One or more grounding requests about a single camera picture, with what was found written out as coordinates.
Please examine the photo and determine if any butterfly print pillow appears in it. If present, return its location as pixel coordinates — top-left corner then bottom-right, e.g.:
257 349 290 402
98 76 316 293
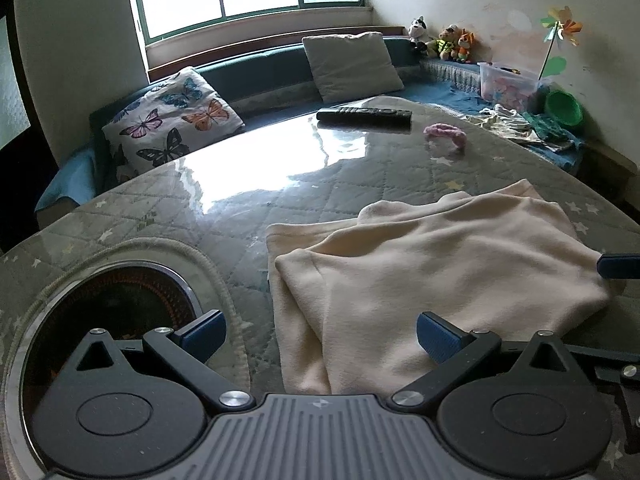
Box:
101 66 246 182

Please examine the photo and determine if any orange plush toy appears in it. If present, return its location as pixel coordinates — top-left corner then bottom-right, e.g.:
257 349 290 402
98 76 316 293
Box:
454 28 477 64

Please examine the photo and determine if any colourful paper pinwheel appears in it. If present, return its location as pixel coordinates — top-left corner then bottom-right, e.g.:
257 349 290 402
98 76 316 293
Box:
537 5 585 81

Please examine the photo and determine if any dark wooden door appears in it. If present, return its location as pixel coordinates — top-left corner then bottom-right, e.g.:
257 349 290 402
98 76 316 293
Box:
0 0 60 252

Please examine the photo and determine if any black and white plush toy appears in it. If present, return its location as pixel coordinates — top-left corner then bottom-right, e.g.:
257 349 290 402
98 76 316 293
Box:
407 14 436 54

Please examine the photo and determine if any clear plastic storage box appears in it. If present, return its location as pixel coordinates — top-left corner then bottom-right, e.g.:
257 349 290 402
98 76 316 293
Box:
477 61 554 114

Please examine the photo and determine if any green knit cloth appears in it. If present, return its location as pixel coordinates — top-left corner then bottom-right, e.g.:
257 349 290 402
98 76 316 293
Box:
522 111 584 154

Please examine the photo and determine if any blue sofa cover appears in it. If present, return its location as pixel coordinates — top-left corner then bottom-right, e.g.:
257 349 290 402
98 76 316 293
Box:
34 79 587 212

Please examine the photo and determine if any pink hair tie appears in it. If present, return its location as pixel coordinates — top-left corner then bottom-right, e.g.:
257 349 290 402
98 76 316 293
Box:
423 122 468 152

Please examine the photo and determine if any yellow bear plush toy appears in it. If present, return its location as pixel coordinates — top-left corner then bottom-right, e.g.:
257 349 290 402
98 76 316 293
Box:
433 23 464 61

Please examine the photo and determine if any cream fleece garment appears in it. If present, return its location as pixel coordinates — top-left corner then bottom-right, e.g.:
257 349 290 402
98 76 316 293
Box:
264 178 614 396

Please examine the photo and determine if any black remote control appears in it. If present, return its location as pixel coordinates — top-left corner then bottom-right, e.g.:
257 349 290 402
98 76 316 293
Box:
316 105 414 125

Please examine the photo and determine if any round table burner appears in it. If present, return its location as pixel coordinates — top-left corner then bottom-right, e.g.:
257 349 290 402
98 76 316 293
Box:
5 258 206 476

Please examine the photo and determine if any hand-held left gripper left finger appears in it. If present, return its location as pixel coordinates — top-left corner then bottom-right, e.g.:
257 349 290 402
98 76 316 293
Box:
72 309 256 411

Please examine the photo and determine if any teal corner sofa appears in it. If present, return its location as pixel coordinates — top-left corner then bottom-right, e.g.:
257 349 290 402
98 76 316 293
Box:
34 35 638 213

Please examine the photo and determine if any white printed cloth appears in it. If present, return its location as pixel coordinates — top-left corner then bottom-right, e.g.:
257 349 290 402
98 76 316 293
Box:
467 103 539 142

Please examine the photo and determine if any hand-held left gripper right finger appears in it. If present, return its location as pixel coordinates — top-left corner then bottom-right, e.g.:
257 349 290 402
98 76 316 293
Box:
387 311 574 409

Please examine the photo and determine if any green plastic bowl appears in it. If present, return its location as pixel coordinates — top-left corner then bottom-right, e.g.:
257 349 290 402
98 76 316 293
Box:
544 88 585 129

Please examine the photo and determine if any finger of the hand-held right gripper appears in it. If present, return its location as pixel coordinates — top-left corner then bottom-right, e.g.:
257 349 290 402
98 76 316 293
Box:
597 253 640 280
565 345 640 412

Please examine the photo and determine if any beige pillow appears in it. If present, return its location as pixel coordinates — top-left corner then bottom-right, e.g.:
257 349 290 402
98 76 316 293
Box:
301 31 405 105

